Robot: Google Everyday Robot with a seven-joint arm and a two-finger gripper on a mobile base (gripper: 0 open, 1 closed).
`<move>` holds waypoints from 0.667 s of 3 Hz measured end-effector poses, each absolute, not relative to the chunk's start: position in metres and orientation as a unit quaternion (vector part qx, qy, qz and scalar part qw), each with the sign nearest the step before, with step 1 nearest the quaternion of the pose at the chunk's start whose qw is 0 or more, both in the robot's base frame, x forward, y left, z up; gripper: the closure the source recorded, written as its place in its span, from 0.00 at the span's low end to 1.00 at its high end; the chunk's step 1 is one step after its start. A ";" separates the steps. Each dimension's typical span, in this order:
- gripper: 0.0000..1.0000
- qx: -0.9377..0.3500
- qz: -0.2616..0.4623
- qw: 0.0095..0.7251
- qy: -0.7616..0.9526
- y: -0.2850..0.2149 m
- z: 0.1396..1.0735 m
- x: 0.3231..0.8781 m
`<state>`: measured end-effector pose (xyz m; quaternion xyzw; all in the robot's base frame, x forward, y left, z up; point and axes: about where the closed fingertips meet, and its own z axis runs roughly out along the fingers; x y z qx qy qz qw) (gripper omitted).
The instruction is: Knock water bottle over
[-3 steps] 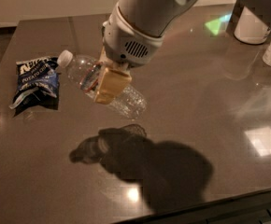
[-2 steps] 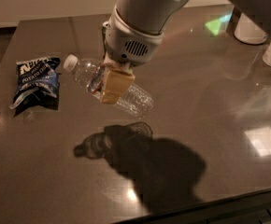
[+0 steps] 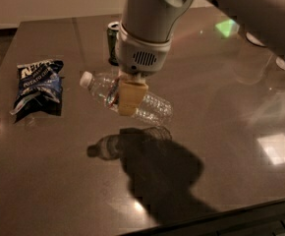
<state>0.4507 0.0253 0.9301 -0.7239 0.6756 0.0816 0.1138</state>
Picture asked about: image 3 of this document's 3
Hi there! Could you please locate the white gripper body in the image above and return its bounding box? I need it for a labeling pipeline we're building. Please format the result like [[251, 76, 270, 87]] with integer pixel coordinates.
[[115, 25, 171, 77]]

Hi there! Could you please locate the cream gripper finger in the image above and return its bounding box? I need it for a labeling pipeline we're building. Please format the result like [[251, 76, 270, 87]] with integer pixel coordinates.
[[118, 76, 148, 116]]

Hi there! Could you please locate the clear plastic water bottle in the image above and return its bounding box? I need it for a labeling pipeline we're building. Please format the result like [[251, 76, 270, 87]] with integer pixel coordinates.
[[80, 72, 173, 126]]

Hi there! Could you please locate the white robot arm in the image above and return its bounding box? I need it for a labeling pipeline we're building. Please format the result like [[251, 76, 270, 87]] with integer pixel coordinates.
[[115, 0, 285, 116]]

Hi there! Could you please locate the green soda can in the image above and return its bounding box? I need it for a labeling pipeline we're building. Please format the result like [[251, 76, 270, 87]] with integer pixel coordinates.
[[107, 22, 119, 66]]

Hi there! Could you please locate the blue potato chip bag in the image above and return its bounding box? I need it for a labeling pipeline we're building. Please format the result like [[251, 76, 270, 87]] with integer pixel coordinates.
[[11, 59, 64, 115]]

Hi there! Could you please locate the white lidded canister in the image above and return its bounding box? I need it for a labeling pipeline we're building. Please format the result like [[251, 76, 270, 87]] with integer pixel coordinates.
[[246, 31, 265, 47]]

